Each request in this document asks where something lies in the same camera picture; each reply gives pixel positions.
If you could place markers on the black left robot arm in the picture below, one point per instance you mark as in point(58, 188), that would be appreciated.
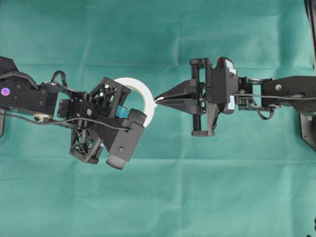
point(20, 94)

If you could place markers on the green table cloth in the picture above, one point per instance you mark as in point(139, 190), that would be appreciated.
point(254, 178)

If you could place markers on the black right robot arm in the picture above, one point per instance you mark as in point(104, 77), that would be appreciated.
point(266, 95)

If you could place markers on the white tape roll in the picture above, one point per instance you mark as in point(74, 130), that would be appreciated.
point(149, 102)

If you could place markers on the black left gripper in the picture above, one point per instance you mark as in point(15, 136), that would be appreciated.
point(91, 114)

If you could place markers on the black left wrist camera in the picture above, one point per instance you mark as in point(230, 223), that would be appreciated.
point(122, 137)

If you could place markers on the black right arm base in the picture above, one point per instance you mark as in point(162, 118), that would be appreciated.
point(308, 123)

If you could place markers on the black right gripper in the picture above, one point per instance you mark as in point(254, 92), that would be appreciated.
point(200, 87)

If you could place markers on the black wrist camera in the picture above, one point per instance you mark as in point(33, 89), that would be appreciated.
point(221, 85)
point(122, 137)

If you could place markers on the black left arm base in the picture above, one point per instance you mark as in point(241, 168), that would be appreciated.
point(2, 120)

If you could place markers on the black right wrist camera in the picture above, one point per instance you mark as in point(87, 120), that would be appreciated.
point(221, 85)

